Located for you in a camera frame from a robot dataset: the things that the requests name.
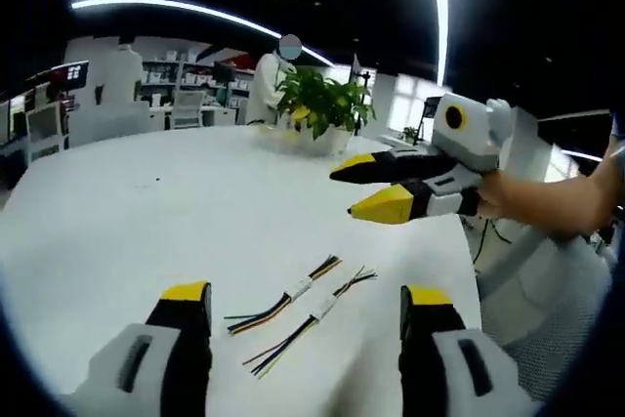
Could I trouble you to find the JST connector cable splayed wires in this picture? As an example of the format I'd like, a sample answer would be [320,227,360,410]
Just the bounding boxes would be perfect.
[241,265,379,380]

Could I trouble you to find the wall screen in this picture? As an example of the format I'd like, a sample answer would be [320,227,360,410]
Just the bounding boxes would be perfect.
[62,60,90,85]

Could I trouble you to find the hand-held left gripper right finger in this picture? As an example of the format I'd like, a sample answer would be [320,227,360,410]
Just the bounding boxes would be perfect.
[397,283,541,417]

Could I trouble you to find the person's right hand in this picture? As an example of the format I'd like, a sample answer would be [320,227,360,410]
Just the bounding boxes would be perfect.
[477,171,529,220]

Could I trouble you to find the ceiling light strip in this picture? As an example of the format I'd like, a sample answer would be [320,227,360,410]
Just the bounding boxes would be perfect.
[69,0,335,67]
[426,0,451,87]

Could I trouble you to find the storage shelves with boxes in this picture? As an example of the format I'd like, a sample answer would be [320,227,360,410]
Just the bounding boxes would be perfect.
[140,49,256,111]

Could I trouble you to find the green potted plant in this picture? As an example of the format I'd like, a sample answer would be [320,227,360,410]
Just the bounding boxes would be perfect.
[274,64,378,141]

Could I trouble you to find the white office chair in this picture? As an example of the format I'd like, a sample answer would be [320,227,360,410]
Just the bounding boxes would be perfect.
[169,89,207,131]
[25,103,70,162]

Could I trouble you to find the grey mesh office chair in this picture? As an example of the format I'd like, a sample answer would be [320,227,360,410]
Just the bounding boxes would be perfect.
[476,224,619,406]

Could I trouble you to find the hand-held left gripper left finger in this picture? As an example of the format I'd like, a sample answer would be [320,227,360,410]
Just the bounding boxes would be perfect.
[61,280,214,417]

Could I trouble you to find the white planter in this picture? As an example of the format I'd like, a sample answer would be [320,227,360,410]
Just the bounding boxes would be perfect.
[251,122,354,158]

